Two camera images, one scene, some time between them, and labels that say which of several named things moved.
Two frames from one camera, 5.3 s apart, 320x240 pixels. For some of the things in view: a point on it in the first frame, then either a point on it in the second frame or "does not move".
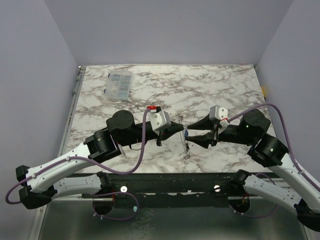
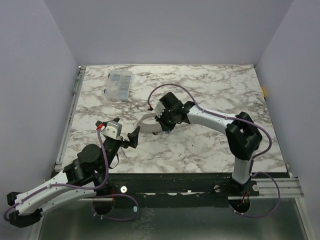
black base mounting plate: (173, 189) does not move
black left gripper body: (159, 135) -> (110, 148)
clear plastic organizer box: (117, 85) does not move
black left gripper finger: (174, 128) -> (133, 137)
